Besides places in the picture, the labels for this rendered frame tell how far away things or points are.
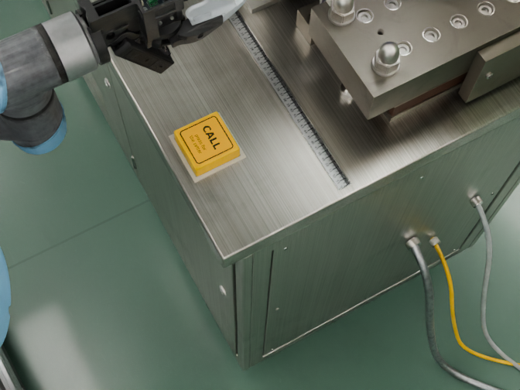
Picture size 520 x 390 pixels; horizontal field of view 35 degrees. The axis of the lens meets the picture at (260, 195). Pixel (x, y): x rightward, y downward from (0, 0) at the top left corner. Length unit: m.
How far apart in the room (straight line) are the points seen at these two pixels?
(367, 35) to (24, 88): 0.45
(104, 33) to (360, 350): 1.22
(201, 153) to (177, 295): 0.93
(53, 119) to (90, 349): 1.04
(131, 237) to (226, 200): 0.98
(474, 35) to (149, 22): 0.44
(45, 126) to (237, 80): 0.31
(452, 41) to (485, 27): 0.05
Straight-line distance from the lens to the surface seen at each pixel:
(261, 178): 1.16
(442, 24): 1.16
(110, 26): 1.00
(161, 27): 1.04
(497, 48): 1.17
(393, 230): 1.49
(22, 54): 0.99
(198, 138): 1.16
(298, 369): 2.00
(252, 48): 1.26
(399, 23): 1.15
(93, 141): 2.23
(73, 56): 0.99
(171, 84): 1.23
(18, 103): 1.02
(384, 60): 1.08
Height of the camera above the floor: 1.95
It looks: 66 degrees down
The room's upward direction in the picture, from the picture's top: 3 degrees clockwise
